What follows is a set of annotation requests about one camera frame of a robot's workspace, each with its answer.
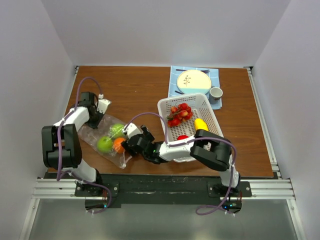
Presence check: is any clear zip top bag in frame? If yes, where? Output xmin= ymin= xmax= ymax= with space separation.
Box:
xmin=78 ymin=114 xmax=132 ymax=169

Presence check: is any orange fake fruit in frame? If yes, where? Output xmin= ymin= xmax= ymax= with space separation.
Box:
xmin=112 ymin=137 xmax=126 ymax=154

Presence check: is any green fake apple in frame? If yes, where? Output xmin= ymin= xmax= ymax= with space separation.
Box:
xmin=97 ymin=136 xmax=113 ymax=153
xmin=109 ymin=123 xmax=125 ymax=139

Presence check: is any red fake apple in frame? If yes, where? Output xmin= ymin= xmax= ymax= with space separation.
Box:
xmin=177 ymin=135 xmax=189 ymax=141

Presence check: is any red fake cherry bunch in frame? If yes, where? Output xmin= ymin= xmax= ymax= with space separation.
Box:
xmin=166 ymin=103 xmax=193 ymax=128

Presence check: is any yellow fake lemon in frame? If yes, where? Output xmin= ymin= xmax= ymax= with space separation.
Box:
xmin=194 ymin=118 xmax=209 ymax=131

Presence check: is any white plastic basket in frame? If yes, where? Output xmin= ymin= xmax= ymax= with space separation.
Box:
xmin=157 ymin=93 xmax=225 ymax=163

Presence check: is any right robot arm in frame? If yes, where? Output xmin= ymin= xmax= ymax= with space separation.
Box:
xmin=121 ymin=123 xmax=241 ymax=197

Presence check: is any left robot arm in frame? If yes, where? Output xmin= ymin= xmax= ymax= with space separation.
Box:
xmin=41 ymin=92 xmax=111 ymax=196

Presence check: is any blue checkered cloth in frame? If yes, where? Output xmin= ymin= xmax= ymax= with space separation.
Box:
xmin=168 ymin=65 xmax=221 ymax=99

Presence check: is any cream and blue plate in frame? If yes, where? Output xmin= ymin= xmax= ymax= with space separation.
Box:
xmin=176 ymin=71 xmax=212 ymax=94

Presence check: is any small white cup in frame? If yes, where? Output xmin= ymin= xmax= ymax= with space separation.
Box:
xmin=209 ymin=86 xmax=223 ymax=105

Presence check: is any purple plastic fork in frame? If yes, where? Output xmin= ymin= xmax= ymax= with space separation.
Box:
xmin=176 ymin=69 xmax=210 ymax=74

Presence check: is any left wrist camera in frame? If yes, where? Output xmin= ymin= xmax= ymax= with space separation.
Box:
xmin=96 ymin=93 xmax=112 ymax=115

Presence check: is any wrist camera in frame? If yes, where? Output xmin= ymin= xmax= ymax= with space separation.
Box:
xmin=96 ymin=93 xmax=112 ymax=115
xmin=122 ymin=122 xmax=142 ymax=139

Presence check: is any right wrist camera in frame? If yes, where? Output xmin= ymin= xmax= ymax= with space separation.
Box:
xmin=122 ymin=122 xmax=142 ymax=139

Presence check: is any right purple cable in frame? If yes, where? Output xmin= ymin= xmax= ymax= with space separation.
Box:
xmin=126 ymin=112 xmax=238 ymax=216

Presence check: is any purple cable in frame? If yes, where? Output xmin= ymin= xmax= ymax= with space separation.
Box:
xmin=56 ymin=76 xmax=112 ymax=215
xmin=126 ymin=112 xmax=238 ymax=216

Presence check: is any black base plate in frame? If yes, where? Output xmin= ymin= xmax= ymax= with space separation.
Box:
xmin=74 ymin=173 xmax=252 ymax=210

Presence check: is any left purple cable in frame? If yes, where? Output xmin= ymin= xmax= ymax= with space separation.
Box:
xmin=56 ymin=76 xmax=112 ymax=215

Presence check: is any aluminium frame rail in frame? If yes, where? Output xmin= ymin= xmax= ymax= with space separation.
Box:
xmin=31 ymin=176 xmax=83 ymax=200

